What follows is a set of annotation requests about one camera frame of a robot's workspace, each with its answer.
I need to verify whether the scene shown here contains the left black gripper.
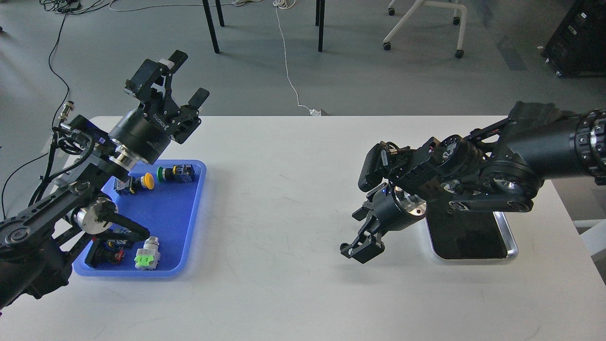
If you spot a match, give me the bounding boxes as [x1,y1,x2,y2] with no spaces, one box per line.
[109,50,210,164]

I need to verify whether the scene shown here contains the white cable on floor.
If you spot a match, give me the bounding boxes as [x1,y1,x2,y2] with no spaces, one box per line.
[109,0,314,114]

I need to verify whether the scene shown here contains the silver metal tray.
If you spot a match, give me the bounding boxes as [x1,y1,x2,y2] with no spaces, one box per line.
[426,208,518,263]

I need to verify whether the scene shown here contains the blue plastic tray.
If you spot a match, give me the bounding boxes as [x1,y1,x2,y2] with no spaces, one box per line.
[73,160,206,278]

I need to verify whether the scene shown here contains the black cable on floor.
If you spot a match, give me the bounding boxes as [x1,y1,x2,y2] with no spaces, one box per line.
[0,0,110,209]

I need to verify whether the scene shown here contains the blue green contact block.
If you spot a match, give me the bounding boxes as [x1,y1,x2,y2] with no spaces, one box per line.
[105,227,135,250]

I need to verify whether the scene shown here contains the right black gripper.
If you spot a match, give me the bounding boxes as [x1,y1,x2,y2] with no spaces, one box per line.
[340,187,427,264]

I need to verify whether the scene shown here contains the yellow push button switch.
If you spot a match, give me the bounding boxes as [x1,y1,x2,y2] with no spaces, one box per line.
[113,173,155,196]

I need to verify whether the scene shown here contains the black equipment case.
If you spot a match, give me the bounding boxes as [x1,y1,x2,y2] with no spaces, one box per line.
[541,0,606,77]

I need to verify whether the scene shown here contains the black table legs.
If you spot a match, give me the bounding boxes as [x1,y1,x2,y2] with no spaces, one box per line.
[202,0,326,54]

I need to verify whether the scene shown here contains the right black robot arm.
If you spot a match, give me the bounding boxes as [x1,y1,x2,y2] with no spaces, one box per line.
[339,101,605,263]

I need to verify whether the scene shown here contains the green push button switch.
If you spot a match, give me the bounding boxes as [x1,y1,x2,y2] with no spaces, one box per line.
[156,164,195,183]

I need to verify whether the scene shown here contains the red push button switch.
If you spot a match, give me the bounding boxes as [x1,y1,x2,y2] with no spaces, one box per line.
[84,238,124,269]

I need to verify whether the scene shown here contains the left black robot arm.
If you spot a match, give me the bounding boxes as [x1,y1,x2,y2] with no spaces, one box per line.
[0,50,209,308]

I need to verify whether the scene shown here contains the grey switch with green block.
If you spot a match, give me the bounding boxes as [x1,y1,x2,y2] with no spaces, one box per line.
[134,236,161,270]

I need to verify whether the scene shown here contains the white rolling chair base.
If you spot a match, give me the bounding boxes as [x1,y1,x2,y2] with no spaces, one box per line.
[383,0,468,59]

